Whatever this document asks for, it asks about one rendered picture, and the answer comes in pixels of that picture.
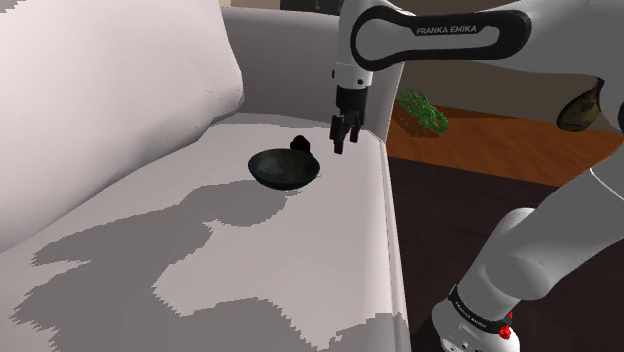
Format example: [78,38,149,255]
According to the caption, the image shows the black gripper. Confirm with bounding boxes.
[329,85,368,156]

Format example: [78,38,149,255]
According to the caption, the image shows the black bowl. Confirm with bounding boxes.
[247,148,321,192]

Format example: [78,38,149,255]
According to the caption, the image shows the green plant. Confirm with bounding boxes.
[394,86,450,134]

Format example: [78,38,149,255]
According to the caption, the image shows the white sofa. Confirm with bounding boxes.
[0,0,412,352]

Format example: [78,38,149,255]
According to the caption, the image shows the brown pear-shaped vase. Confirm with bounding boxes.
[556,77,606,133]

